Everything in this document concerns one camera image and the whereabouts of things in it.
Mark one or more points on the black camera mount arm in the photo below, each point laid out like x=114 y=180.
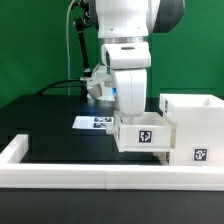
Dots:
x=86 y=36

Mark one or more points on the white U-shaped border frame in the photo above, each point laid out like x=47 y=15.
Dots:
x=14 y=173

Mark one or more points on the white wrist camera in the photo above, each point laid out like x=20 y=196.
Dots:
x=99 y=84

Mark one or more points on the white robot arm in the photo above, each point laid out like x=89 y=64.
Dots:
x=123 y=27

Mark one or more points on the white marker tag sheet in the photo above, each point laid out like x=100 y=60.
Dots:
x=92 y=122

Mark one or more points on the white drawer tray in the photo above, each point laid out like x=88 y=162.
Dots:
x=165 y=158
x=149 y=133

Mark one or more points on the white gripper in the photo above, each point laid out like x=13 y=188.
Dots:
x=127 y=63

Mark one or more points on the white front drawer tray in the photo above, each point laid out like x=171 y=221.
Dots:
x=165 y=158

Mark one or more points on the white drawer cabinet box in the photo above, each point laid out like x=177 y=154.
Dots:
x=197 y=123

